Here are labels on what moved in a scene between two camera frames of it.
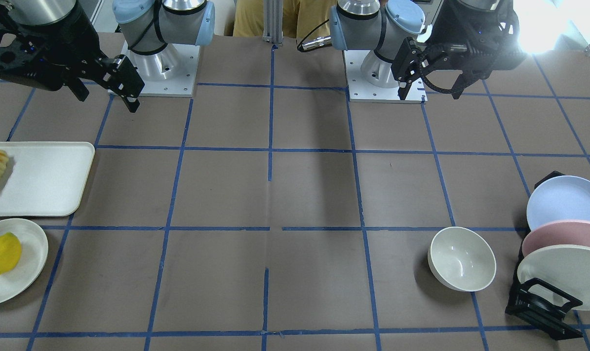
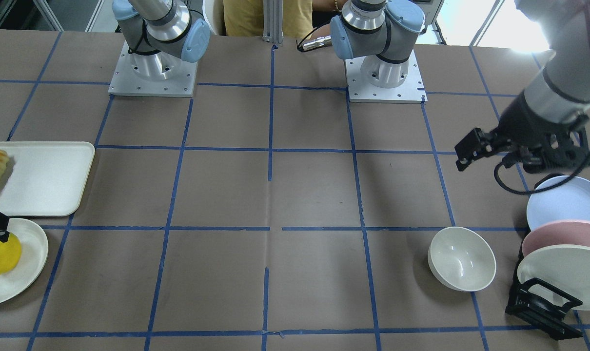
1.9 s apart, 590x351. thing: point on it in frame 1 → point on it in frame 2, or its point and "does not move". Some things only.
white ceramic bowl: [462, 258] does not move
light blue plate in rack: [566, 197] does not move
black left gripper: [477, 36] → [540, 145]
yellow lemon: [1, 253] does not move
